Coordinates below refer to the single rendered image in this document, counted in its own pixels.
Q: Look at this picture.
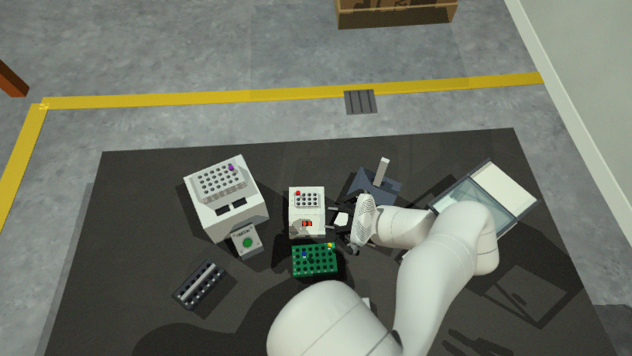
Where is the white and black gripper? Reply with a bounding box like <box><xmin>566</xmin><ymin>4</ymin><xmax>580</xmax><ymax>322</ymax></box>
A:
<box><xmin>325</xmin><ymin>189</ymin><xmax>370</xmax><ymax>255</ymax></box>

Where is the white benchtop mixer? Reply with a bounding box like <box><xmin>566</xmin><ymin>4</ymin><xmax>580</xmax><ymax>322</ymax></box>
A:
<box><xmin>184</xmin><ymin>154</ymin><xmax>270</xmax><ymax>261</ymax></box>

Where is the green tube rack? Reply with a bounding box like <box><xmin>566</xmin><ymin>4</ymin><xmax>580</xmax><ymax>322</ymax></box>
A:
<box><xmin>292</xmin><ymin>242</ymin><xmax>338</xmax><ymax>278</ymax></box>

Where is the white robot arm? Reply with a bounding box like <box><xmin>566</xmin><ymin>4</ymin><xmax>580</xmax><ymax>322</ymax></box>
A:
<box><xmin>266</xmin><ymin>193</ymin><xmax>500</xmax><ymax>356</ymax></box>

